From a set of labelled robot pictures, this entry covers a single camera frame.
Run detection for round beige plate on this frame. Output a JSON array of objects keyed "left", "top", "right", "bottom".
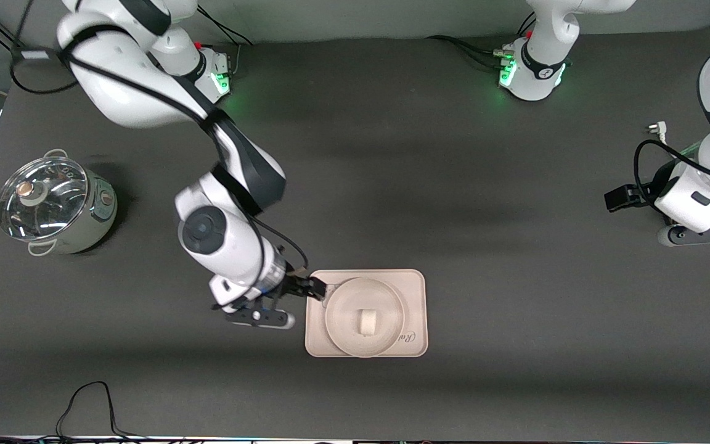
[{"left": 324, "top": 277, "right": 406, "bottom": 358}]

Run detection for beige rectangular printed tray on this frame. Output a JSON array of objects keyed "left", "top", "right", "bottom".
[{"left": 304, "top": 269, "right": 429, "bottom": 358}]

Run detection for silver pot with glass lid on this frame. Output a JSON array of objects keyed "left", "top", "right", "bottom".
[{"left": 0, "top": 149, "right": 118, "bottom": 257}]

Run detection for glass pot lid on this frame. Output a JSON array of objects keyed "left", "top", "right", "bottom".
[{"left": 0, "top": 156, "right": 89, "bottom": 241}]

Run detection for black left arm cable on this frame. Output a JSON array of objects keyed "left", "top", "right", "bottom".
[{"left": 633, "top": 140, "right": 710, "bottom": 215}]

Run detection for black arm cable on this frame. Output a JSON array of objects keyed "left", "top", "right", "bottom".
[
  {"left": 633, "top": 140, "right": 710, "bottom": 215},
  {"left": 10, "top": 25, "right": 309, "bottom": 290}
]

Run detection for white toaster plug cable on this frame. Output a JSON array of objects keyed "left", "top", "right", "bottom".
[{"left": 648, "top": 121, "right": 676, "bottom": 155}]

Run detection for black loose floor cable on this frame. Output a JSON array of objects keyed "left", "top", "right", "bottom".
[{"left": 0, "top": 381, "right": 189, "bottom": 444}]

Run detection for black left arm base cables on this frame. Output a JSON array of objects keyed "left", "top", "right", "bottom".
[{"left": 426, "top": 12, "right": 537, "bottom": 72}]

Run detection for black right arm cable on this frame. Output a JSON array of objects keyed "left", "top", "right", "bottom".
[{"left": 10, "top": 25, "right": 309, "bottom": 290}]

